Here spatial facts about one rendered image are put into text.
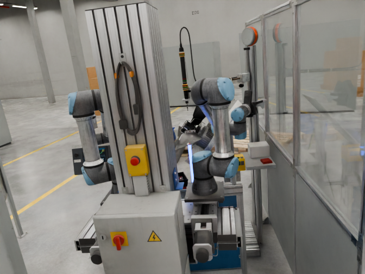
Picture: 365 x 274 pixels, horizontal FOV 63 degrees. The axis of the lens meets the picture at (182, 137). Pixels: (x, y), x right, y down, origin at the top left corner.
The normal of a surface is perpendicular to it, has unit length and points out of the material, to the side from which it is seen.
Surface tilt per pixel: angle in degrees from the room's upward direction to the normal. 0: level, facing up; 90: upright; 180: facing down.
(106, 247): 90
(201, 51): 90
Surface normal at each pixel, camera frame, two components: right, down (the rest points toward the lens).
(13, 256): 0.99, -0.10
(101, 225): -0.11, 0.29
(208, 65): -0.32, 0.30
